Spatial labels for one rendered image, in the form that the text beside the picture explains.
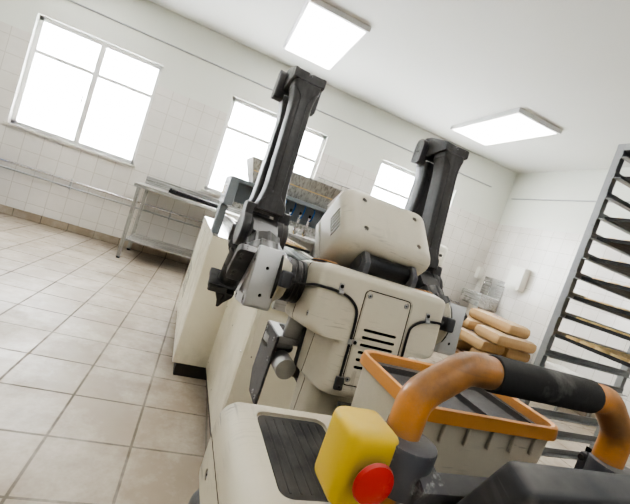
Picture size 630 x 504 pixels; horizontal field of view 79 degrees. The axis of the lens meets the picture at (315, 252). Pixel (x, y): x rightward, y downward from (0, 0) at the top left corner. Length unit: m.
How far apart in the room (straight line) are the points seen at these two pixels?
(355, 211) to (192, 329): 1.69
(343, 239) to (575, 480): 0.49
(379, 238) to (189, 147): 4.83
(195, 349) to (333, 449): 2.01
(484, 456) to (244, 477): 0.27
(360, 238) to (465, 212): 6.08
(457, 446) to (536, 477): 0.16
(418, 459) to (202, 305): 1.96
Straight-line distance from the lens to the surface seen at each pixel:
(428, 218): 1.03
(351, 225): 0.72
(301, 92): 0.91
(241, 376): 1.65
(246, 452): 0.47
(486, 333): 5.27
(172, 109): 5.53
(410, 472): 0.37
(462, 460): 0.52
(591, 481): 0.40
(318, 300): 0.66
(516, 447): 0.56
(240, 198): 2.25
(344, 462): 0.35
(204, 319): 2.27
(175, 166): 5.44
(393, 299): 0.72
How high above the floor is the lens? 1.06
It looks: 4 degrees down
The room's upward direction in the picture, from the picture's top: 19 degrees clockwise
